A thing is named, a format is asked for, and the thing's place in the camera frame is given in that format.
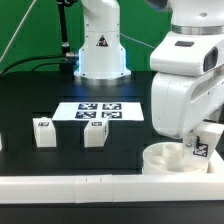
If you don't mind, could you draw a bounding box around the white block at left edge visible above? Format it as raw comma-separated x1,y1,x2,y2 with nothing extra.
0,133,2,151

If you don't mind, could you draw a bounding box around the white L-shaped fence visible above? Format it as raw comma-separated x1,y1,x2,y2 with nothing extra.
0,149,224,204

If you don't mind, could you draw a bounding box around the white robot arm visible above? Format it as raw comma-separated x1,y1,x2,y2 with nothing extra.
74,0,224,155

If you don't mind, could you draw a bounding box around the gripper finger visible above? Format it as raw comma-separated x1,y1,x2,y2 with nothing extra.
183,131,200,153

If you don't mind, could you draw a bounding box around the white marker tag sheet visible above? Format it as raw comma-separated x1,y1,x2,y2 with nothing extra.
53,102,144,121

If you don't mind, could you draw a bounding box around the white round stool seat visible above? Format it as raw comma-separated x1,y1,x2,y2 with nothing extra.
142,142,203,175

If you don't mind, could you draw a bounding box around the thin white rod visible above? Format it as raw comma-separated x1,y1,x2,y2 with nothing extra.
0,0,38,64

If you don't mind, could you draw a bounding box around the black cable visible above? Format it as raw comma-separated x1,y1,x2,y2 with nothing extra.
0,54,79,78

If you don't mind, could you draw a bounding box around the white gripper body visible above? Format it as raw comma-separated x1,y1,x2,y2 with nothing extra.
150,32,224,139

